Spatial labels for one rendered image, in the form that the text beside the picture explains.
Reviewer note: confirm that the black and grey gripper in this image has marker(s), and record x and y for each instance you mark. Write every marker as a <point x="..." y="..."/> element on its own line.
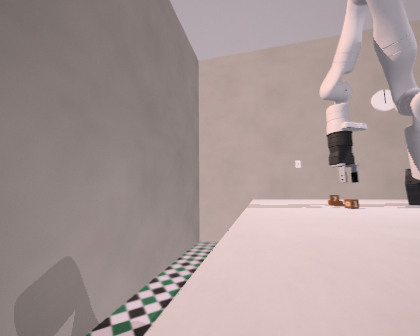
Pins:
<point x="340" y="146"/>

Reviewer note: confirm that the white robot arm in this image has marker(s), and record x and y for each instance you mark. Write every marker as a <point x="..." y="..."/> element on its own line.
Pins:
<point x="396" y="49"/>

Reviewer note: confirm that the brown wooden tray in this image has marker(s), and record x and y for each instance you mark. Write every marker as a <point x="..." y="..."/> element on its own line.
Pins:
<point x="335" y="203"/>

